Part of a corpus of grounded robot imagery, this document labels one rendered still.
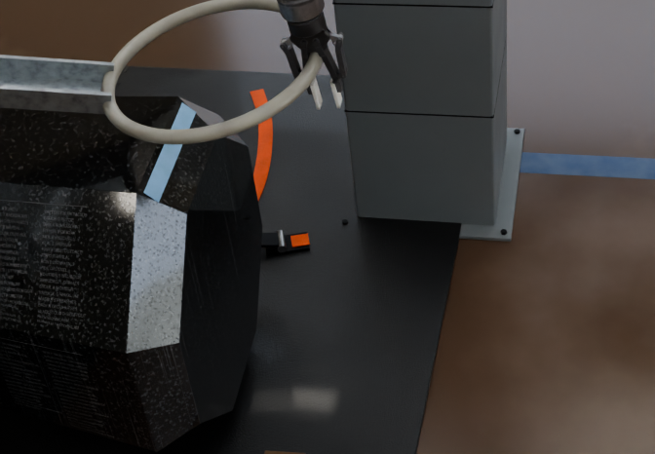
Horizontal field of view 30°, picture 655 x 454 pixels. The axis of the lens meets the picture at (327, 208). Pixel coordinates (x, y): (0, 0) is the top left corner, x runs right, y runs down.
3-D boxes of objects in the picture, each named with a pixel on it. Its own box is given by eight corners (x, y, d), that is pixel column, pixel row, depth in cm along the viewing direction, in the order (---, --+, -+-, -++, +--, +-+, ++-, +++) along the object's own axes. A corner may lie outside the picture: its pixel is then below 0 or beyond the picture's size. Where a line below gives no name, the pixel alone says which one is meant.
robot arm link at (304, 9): (279, -23, 244) (287, 2, 248) (270, 3, 238) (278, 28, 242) (323, -27, 242) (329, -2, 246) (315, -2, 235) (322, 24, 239)
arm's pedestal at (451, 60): (366, 124, 389) (343, -105, 336) (524, 131, 379) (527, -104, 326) (336, 231, 353) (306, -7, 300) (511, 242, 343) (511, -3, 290)
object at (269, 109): (96, 170, 242) (91, 159, 240) (109, 34, 279) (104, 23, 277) (336, 114, 238) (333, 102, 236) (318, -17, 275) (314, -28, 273)
